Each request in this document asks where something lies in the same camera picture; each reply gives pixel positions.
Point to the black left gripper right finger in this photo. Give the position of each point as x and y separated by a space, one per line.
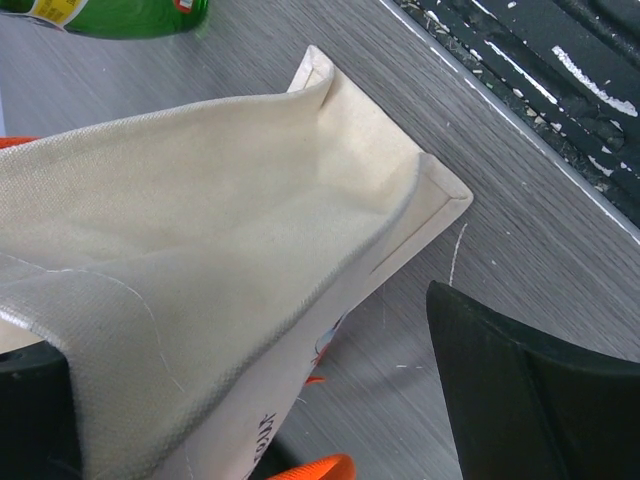
523 404

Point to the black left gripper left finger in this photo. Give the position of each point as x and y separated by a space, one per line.
38 426

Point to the beige canvas bag orange handles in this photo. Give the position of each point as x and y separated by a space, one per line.
193 264

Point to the green bottle front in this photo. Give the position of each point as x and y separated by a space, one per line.
111 19

